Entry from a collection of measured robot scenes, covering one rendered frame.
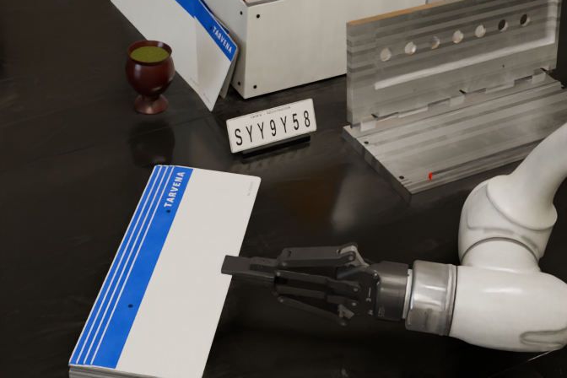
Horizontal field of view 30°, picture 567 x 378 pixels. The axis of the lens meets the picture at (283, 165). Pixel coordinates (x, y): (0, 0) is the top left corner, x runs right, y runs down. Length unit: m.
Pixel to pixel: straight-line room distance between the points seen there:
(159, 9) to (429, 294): 0.94
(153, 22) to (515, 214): 0.91
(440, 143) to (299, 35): 0.31
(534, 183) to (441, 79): 0.48
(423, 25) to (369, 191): 0.30
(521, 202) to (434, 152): 0.38
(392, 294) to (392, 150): 0.47
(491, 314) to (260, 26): 0.72
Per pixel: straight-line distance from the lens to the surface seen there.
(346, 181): 1.70
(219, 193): 1.50
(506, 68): 1.93
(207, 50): 1.89
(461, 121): 1.85
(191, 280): 1.36
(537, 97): 1.96
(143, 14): 2.09
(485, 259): 1.37
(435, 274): 1.34
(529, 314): 1.33
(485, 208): 1.43
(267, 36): 1.83
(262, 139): 1.75
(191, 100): 1.88
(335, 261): 1.33
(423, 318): 1.34
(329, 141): 1.79
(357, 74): 1.73
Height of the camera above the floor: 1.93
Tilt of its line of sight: 36 degrees down
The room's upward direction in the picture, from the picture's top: 4 degrees clockwise
